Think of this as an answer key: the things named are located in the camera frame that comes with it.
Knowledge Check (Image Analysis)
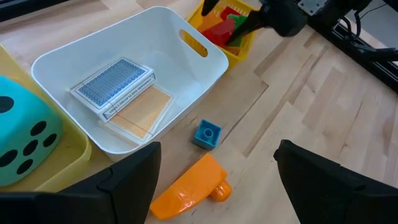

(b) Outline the green two-stud block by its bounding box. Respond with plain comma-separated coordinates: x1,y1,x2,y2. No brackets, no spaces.
228,14,249,47

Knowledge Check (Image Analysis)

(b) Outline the yellow slotted plastic basket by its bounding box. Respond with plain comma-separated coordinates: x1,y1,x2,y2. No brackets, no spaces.
188,0,259,68

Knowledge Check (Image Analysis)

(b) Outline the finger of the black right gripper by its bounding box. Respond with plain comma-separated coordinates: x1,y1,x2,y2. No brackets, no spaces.
224,11,268,47
200,0,219,17

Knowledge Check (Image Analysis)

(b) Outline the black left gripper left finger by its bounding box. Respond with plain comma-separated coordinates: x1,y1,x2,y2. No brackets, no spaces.
58,142,162,224

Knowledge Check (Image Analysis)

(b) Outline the teal foam die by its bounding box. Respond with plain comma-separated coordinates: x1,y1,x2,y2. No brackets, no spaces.
0,75,65,187

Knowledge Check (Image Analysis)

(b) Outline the long orange toy block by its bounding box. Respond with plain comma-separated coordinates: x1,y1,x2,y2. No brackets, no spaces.
149,152,233,220

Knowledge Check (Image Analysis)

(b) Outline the blue playing card box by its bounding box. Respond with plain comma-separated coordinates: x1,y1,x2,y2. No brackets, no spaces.
70,57,156,123

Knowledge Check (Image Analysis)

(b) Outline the yellow translucent plastic tray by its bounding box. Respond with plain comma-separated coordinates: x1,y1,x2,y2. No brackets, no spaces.
0,45,93,193

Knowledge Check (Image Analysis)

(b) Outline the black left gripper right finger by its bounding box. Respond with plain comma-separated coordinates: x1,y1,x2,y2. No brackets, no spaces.
273,139,379,224

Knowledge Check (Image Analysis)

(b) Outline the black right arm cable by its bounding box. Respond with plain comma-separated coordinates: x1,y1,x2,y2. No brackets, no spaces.
353,0,398,63

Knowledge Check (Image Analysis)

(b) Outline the orange sloped block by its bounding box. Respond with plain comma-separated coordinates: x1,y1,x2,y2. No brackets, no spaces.
198,11,224,34

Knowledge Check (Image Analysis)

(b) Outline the orange playing card box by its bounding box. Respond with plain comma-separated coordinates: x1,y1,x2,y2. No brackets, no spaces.
104,85,174,144

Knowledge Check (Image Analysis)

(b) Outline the small blue block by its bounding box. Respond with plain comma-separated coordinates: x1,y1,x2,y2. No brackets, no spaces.
192,119,223,151

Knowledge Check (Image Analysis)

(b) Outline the red two-stud block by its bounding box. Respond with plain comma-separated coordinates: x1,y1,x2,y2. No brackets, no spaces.
201,18,237,47

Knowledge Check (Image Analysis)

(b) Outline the white plastic bin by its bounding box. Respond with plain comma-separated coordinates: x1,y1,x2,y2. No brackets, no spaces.
30,6,229,156

